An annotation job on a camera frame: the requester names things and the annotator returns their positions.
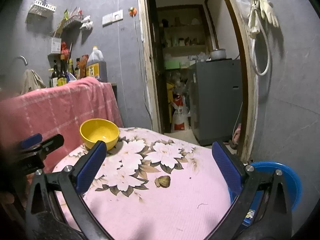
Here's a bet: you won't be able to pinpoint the brown peanut shell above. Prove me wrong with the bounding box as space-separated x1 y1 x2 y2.
155 176 171 188

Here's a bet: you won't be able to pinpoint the person's left hand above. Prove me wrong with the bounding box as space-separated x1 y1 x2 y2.
1 147 30 207

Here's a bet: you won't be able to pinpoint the pink checked towel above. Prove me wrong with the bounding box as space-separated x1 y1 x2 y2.
1 77 123 172

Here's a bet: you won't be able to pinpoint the yellow bowl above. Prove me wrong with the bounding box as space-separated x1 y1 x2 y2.
79 118 120 151

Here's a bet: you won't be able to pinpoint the blue plastic basin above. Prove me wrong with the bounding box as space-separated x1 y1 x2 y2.
228 160 303 230

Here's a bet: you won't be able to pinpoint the beige cloth near faucet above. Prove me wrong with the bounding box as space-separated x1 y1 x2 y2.
21 69 46 95

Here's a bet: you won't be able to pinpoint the dark sauce bottle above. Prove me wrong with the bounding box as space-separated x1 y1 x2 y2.
57 57 67 86

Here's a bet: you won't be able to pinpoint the metal faucet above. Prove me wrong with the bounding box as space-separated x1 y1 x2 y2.
15 55 28 66

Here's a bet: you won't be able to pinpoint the grey refrigerator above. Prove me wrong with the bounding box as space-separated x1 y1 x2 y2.
188 59 242 146

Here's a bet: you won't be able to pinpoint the large cooking oil jug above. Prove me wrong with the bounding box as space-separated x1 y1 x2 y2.
86 46 107 82

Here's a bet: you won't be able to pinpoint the metal pot on fridge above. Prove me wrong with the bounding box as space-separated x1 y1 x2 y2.
210 48 227 60

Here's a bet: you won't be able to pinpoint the green container on shelf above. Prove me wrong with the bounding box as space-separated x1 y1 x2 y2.
164 60 180 70

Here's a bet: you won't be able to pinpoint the white rubber gloves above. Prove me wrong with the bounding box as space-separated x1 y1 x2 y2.
248 0 279 39

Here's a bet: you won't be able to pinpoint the white hose loop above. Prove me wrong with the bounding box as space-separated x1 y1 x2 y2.
249 12 271 77

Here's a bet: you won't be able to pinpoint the wire wall shelf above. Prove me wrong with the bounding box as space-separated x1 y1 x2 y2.
63 15 84 29

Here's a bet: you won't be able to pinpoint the white wall basket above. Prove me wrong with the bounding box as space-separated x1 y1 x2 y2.
28 0 56 18

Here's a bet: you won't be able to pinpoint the white wall switch panel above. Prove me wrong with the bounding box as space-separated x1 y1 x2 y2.
102 10 123 27

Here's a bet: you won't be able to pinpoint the orange wall hook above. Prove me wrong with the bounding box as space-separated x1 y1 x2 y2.
129 7 137 18

